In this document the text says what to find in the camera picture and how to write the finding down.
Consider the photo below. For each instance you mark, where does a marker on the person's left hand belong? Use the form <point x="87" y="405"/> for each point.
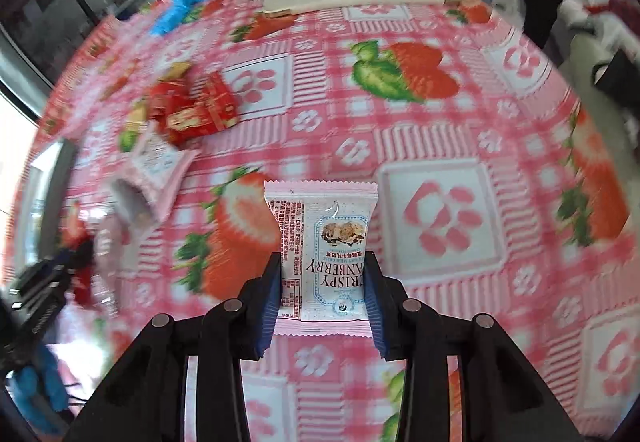
<point x="37" y="382"/>

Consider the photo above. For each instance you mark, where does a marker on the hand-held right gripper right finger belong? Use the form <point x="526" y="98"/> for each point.
<point x="375" y="307"/>

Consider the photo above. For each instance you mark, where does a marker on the pink white snack packet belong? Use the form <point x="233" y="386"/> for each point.
<point x="325" y="242"/>
<point x="106" y="267"/>
<point x="136" y="199"/>
<point x="155" y="155"/>

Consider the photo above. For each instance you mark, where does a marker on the pink strawberry tablecloth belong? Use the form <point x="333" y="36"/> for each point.
<point x="450" y="131"/>

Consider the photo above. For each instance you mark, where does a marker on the red snack packet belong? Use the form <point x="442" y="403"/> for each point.
<point x="220" y="101"/>
<point x="187" y="121"/>
<point x="167" y="94"/>

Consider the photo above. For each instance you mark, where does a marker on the blue disposable gloves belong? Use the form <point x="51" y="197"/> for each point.
<point x="175" y="9"/>

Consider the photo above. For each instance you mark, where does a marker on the black bag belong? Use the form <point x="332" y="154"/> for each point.
<point x="617" y="71"/>

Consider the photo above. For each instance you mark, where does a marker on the yellow snack packet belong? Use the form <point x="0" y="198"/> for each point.
<point x="175" y="70"/>

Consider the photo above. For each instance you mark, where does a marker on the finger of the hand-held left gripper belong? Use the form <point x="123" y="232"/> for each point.
<point x="70" y="258"/>

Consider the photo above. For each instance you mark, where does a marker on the grey tray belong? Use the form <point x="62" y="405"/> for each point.
<point x="55" y="187"/>

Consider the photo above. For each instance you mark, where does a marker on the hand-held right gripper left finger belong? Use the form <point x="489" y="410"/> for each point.
<point x="267" y="302"/>

